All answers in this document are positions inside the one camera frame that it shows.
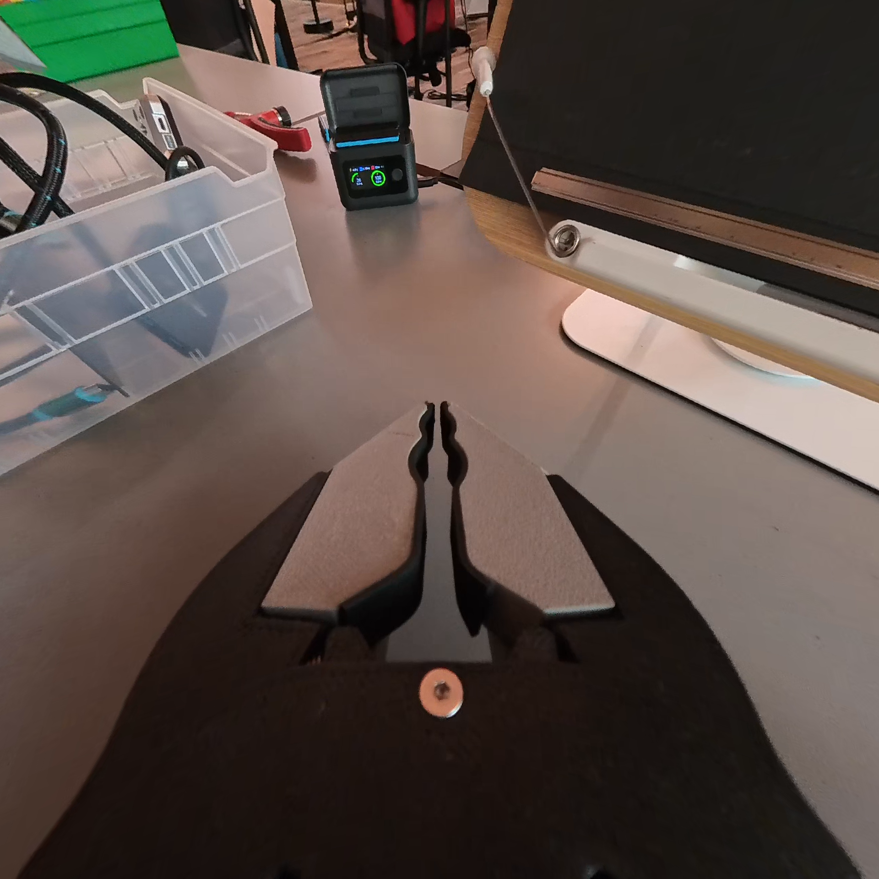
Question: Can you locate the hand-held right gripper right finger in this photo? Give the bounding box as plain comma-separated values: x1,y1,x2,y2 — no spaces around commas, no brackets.
439,402,617,646

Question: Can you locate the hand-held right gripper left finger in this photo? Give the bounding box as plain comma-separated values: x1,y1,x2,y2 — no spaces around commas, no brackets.
260,402,437,646

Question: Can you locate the silver port hub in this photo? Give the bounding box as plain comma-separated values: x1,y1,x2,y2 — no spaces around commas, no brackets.
130,95,181,153

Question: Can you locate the white stand base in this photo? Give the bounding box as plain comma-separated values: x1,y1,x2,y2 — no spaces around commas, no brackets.
562,288,879,490

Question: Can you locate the clear plastic bin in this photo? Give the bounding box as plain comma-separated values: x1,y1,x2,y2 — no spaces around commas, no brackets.
0,77,313,475

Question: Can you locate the white metal bar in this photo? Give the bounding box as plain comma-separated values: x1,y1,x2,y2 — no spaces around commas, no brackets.
546,220,879,383

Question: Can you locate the black charging case with screen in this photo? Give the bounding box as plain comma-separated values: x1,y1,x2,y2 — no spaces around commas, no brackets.
319,63,418,212

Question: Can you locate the black cloth covered wooden board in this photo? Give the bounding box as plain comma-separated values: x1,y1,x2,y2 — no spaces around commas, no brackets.
459,0,879,406

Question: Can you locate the red office chair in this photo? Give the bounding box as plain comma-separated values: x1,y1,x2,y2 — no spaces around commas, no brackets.
360,0,475,104

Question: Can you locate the green box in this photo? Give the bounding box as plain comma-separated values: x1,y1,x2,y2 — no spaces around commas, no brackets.
0,0,179,87

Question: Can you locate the blue tipped cable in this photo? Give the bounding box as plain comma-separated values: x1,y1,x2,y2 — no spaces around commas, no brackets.
0,383,130,435

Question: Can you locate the thin steel wire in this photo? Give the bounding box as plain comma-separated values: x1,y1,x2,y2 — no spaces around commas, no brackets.
485,92,559,245

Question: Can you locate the red handled tool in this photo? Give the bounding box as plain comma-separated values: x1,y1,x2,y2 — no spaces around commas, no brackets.
225,105,324,153

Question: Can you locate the black braided cable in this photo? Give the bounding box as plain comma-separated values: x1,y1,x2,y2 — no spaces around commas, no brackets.
0,72,207,238

